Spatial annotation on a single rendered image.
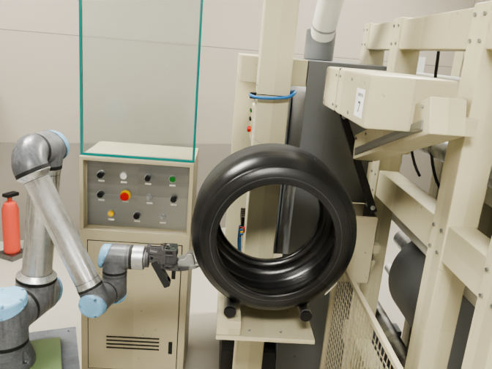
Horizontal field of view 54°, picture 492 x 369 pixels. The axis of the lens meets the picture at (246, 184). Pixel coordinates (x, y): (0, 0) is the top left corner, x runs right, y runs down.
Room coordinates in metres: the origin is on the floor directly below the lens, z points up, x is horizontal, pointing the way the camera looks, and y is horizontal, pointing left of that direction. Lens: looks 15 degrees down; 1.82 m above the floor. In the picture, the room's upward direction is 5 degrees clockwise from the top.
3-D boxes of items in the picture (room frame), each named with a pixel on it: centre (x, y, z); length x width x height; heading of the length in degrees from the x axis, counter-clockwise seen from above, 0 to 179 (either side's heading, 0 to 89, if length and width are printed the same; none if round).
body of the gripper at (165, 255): (1.68, 0.29, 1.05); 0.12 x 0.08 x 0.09; 93
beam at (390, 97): (1.66, -0.41, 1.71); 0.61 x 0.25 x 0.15; 3
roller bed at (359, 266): (2.01, -0.48, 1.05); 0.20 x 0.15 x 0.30; 3
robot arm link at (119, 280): (1.66, 0.47, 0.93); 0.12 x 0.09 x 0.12; 170
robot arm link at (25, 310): (1.56, 0.82, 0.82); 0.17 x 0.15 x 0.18; 170
